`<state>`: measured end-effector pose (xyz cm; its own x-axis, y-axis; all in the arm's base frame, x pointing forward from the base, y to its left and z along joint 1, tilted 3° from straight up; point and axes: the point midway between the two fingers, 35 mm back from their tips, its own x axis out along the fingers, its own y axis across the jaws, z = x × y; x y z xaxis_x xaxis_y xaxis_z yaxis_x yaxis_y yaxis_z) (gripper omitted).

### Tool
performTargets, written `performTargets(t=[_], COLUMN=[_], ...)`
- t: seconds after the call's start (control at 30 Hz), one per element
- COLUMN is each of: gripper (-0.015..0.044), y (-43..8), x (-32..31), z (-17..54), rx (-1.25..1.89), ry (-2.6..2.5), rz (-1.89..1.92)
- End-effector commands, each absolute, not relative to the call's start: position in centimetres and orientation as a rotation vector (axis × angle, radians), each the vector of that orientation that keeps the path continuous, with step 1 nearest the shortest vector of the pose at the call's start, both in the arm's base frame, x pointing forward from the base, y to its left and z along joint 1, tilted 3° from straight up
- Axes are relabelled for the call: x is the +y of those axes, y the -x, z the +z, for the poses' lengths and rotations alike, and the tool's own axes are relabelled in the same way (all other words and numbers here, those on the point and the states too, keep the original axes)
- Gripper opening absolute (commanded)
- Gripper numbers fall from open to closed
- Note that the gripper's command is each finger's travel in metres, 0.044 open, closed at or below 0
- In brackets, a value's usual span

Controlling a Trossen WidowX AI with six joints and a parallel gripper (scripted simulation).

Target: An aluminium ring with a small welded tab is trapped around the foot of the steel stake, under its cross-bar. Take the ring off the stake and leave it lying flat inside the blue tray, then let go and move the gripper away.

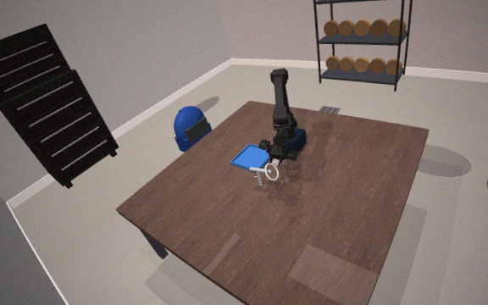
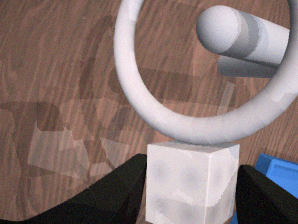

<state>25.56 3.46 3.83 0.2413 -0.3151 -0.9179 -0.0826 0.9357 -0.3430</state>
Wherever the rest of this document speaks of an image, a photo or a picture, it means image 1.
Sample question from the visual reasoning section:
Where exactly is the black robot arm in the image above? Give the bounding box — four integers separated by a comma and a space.
270, 68, 297, 159

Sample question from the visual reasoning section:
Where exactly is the silver metal hoop with square tab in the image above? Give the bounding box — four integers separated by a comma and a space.
264, 158, 279, 181

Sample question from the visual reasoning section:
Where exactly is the blue tray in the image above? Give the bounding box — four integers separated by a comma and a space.
230, 143, 269, 170

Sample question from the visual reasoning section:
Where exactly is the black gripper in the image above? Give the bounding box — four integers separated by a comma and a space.
258, 139, 299, 166

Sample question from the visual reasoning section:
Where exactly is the grey rounded cylinder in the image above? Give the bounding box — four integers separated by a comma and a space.
249, 167, 272, 186

